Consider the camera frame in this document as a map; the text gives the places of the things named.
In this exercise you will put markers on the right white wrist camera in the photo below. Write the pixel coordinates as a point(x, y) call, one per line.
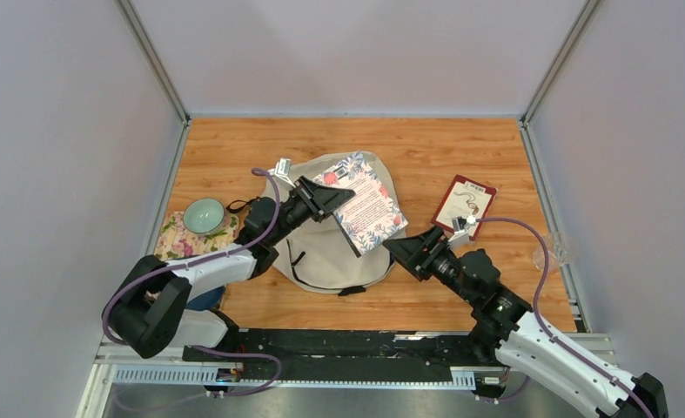
point(462, 231)

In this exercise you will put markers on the beige canvas backpack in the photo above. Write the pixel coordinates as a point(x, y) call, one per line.
point(317, 257)

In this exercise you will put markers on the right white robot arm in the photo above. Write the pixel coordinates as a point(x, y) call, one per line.
point(510, 330)

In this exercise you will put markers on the light green ceramic bowl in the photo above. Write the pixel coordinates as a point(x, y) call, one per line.
point(204, 216)

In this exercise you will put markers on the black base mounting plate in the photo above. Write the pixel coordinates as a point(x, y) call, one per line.
point(353, 356)

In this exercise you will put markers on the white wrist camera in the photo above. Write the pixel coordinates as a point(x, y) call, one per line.
point(281, 173)
point(462, 231)

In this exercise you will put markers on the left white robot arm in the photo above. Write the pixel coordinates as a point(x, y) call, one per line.
point(149, 312)

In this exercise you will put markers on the dark blue leaf plate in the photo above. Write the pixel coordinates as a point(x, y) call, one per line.
point(208, 300)

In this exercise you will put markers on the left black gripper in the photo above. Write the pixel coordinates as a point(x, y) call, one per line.
point(320, 200)

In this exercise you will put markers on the red white cover book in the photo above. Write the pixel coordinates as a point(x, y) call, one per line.
point(464, 197)

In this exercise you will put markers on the floral rectangular tray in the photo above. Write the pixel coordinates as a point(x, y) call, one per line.
point(175, 241)

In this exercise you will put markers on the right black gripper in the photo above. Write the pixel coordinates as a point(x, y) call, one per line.
point(408, 251)

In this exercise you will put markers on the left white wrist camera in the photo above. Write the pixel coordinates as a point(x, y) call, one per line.
point(281, 173)

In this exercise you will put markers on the floral white cover book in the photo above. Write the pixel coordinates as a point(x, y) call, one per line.
point(373, 214)

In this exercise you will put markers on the aluminium frame rail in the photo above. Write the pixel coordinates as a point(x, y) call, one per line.
point(169, 367)

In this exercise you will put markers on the clear plastic cup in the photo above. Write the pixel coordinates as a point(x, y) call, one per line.
point(561, 250)

